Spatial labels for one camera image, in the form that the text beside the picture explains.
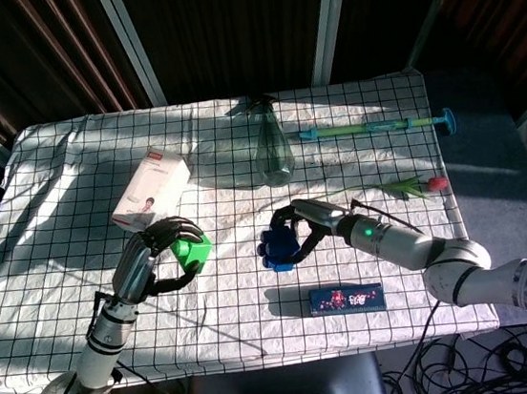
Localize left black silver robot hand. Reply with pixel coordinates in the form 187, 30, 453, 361
104, 212, 213, 307

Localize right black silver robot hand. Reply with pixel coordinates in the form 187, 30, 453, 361
266, 191, 358, 269

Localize blue toy object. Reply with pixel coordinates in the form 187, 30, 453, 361
254, 224, 305, 276

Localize green and blue toy block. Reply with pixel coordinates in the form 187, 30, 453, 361
168, 231, 218, 278

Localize clear green spray bottle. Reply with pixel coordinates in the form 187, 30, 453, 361
244, 92, 300, 190

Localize white carton box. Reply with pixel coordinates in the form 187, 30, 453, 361
103, 142, 199, 237

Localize dark blue patterned box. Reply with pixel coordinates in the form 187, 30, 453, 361
307, 280, 388, 320

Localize artificial red tulip flower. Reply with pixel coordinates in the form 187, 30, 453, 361
312, 172, 452, 215

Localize green toy syringe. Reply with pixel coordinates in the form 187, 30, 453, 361
296, 106, 461, 156

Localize white black checkered tablecloth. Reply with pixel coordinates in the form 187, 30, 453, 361
0, 64, 504, 394

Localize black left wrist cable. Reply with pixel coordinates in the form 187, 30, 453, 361
80, 289, 119, 341

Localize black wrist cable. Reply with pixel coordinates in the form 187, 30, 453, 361
80, 289, 119, 341
348, 191, 424, 243

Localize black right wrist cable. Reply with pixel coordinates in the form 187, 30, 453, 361
348, 191, 424, 243

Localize white window frame post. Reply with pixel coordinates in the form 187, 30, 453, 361
94, 0, 170, 114
300, 0, 367, 89
396, 0, 489, 71

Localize black floor cables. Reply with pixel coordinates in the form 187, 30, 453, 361
371, 288, 527, 394

